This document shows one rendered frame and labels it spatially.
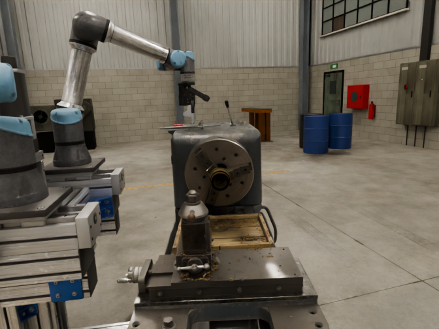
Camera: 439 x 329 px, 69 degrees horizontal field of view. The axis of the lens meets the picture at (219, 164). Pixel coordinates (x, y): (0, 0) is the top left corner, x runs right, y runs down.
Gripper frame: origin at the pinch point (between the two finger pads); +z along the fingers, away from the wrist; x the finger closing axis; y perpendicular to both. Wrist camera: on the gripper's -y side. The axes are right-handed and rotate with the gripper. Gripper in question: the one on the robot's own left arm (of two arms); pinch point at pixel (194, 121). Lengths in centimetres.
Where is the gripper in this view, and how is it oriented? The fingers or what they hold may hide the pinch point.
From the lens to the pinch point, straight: 171.4
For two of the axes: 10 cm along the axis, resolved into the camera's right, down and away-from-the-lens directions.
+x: 0.2, 2.1, -9.8
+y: -10.0, 0.4, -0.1
